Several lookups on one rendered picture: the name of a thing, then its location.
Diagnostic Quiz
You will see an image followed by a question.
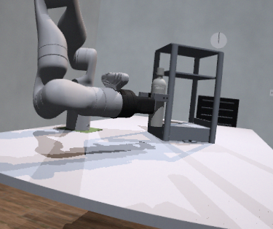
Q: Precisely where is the dark grey shelving unit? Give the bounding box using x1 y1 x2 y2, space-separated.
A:
147 43 224 144

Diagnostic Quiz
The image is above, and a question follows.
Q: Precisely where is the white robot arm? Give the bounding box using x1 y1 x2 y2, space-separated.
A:
33 0 106 131

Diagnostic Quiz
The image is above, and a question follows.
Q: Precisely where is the grey bottle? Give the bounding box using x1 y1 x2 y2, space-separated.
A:
148 68 166 127

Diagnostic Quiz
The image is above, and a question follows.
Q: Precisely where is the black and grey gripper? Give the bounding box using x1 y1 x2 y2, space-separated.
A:
98 73 169 119

